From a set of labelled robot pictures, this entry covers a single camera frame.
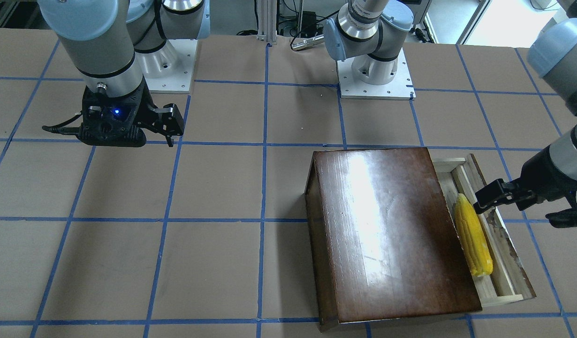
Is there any aluminium extrusion post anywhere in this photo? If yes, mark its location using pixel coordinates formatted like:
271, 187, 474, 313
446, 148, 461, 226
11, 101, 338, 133
255, 0, 278, 45

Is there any dark brown wooden cabinet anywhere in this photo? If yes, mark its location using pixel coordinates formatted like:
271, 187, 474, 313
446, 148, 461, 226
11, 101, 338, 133
304, 147, 482, 332

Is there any black cables bundle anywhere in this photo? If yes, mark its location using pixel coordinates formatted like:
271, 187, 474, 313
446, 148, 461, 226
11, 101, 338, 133
237, 0, 345, 40

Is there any yellow plastic corn cob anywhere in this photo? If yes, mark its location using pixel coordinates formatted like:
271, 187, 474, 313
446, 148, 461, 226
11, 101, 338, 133
454, 193, 493, 277

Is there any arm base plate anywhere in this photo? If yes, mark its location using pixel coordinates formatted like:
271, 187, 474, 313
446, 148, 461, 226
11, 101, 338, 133
336, 49, 417, 100
136, 40, 199, 94

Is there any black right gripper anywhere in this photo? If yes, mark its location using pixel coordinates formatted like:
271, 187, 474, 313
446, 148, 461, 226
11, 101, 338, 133
41, 77, 186, 148

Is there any black power adapter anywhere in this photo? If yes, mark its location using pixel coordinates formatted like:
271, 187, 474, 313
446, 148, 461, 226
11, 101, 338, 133
297, 10, 317, 37

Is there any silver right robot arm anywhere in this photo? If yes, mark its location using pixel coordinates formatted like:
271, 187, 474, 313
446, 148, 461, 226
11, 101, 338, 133
38, 0, 211, 147

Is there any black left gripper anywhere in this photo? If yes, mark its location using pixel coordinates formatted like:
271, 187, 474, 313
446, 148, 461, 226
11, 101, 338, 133
473, 148, 577, 229

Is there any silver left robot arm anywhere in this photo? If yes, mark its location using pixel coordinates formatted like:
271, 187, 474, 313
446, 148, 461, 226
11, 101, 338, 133
473, 0, 577, 228

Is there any silver cylindrical tool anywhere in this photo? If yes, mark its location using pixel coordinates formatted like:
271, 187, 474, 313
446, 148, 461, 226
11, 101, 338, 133
290, 34, 325, 52

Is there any light wood drawer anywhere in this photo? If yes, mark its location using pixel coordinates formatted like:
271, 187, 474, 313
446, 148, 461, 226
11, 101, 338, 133
432, 154, 536, 309

